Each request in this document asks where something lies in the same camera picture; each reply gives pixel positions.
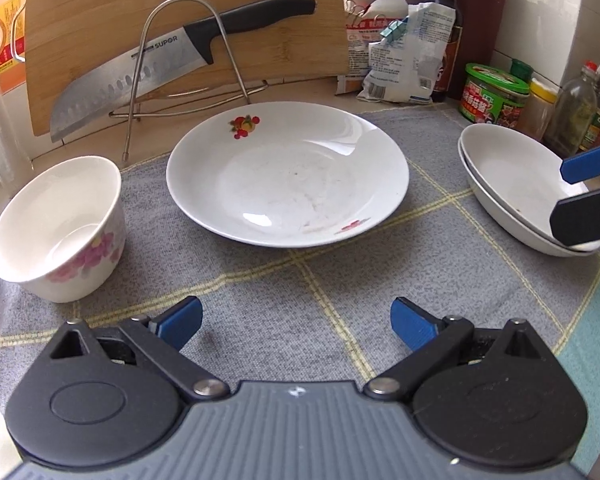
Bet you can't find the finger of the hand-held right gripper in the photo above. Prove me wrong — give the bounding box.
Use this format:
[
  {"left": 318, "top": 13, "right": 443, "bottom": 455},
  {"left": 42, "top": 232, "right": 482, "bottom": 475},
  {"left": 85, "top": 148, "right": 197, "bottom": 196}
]
[
  {"left": 550, "top": 187, "right": 600, "bottom": 247},
  {"left": 560, "top": 141, "right": 600, "bottom": 184}
]

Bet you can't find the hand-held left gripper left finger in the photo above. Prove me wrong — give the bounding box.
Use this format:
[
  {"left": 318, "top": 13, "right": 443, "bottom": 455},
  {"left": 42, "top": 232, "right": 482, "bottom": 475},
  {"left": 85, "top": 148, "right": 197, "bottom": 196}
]
[{"left": 50, "top": 296, "right": 229, "bottom": 402}]

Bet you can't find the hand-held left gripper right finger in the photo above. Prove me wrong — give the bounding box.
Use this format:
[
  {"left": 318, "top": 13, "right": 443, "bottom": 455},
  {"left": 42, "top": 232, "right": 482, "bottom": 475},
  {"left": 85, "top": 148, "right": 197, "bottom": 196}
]
[{"left": 364, "top": 297, "right": 546, "bottom": 402}]

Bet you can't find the clear bottle with red cap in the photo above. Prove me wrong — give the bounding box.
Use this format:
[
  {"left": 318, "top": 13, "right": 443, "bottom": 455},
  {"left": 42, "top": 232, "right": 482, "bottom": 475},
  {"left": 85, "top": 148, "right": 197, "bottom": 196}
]
[{"left": 544, "top": 59, "right": 599, "bottom": 159}]

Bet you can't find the yellow-lidded spice jar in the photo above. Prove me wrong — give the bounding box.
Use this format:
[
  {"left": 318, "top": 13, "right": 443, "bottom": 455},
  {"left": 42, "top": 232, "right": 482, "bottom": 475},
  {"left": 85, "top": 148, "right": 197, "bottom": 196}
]
[{"left": 517, "top": 78, "right": 561, "bottom": 144}]

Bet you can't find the grey checked towel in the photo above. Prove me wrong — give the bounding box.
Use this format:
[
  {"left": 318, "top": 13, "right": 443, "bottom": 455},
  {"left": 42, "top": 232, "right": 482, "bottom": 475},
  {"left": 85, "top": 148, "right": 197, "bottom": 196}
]
[{"left": 0, "top": 105, "right": 600, "bottom": 480}]

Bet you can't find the green-lidded sauce jar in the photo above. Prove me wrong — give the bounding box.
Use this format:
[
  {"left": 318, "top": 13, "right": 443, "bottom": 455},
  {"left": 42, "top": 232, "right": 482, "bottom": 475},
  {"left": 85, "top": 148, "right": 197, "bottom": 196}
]
[{"left": 458, "top": 63, "right": 531, "bottom": 129}]

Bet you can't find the white plastic bag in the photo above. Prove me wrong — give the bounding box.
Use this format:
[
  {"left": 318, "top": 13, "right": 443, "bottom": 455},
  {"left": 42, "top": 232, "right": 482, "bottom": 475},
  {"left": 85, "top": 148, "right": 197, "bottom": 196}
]
[{"left": 357, "top": 2, "right": 456, "bottom": 106}]

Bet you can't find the blue binder clip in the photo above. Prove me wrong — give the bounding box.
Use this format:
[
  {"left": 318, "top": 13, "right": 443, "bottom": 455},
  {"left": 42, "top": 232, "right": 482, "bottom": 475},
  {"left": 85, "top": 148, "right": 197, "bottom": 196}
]
[{"left": 379, "top": 17, "right": 411, "bottom": 44}]

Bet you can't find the red and white bag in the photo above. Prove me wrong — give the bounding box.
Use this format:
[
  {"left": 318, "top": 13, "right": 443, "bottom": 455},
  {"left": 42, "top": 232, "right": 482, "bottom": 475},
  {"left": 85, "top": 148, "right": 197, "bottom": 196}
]
[{"left": 335, "top": 0, "right": 412, "bottom": 97}]

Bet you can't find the metal binder clip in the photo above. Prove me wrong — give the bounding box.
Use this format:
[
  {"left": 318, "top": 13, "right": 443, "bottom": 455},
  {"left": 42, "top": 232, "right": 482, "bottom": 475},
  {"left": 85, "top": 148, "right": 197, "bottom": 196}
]
[{"left": 343, "top": 0, "right": 376, "bottom": 24}]

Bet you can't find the bamboo cutting board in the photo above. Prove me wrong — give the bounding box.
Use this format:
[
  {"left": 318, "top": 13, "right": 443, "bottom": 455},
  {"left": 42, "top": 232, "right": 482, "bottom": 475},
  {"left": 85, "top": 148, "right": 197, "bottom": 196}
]
[{"left": 23, "top": 0, "right": 351, "bottom": 137}]

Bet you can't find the metal wire rack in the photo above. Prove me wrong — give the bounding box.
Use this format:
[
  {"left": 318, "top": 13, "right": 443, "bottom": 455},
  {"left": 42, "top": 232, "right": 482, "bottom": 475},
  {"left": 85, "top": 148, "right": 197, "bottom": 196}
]
[{"left": 108, "top": 0, "right": 270, "bottom": 162}]

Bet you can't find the black-handled kitchen knife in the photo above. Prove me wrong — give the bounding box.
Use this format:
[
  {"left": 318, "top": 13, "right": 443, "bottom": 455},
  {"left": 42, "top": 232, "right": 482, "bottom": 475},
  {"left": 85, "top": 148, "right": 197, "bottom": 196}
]
[{"left": 49, "top": 0, "right": 317, "bottom": 144}]

